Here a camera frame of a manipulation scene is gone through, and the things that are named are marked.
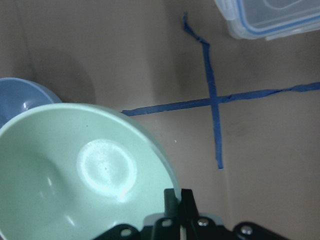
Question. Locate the clear plastic food container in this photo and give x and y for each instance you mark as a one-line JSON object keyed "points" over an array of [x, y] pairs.
{"points": [[269, 19]]}

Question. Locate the blue bowl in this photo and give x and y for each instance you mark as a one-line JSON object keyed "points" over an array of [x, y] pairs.
{"points": [[19, 95]]}

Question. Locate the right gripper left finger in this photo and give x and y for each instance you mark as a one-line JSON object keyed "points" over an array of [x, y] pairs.
{"points": [[164, 225]]}

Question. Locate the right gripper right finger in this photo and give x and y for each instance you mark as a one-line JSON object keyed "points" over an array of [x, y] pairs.
{"points": [[199, 225]]}

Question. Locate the green bowl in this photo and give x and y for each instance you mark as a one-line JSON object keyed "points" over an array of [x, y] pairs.
{"points": [[71, 171]]}

